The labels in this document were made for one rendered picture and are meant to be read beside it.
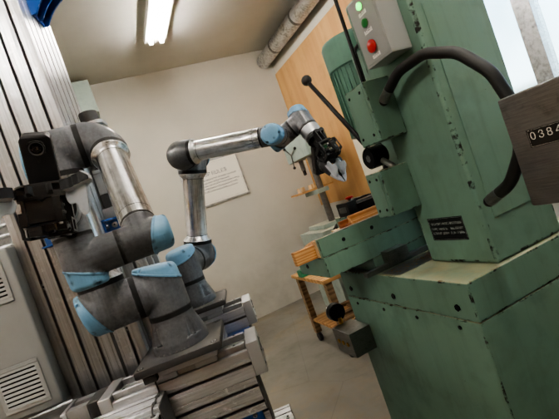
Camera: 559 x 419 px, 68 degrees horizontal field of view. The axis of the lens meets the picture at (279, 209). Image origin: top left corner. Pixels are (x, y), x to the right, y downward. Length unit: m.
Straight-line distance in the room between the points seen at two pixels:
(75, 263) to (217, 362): 0.47
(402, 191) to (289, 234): 3.41
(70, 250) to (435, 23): 0.90
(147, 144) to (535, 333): 3.73
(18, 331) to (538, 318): 1.33
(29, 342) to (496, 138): 1.33
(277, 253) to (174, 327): 3.33
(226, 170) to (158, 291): 3.26
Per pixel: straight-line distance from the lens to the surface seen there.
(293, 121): 1.58
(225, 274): 4.25
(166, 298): 1.13
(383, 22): 1.02
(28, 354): 1.41
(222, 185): 4.27
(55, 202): 0.71
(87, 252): 0.88
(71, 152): 1.16
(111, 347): 1.38
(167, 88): 4.46
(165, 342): 1.14
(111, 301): 1.13
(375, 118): 1.06
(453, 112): 1.01
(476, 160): 1.02
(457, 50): 0.91
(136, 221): 0.90
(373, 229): 1.26
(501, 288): 1.03
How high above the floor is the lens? 1.10
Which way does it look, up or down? 2 degrees down
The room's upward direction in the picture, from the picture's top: 20 degrees counter-clockwise
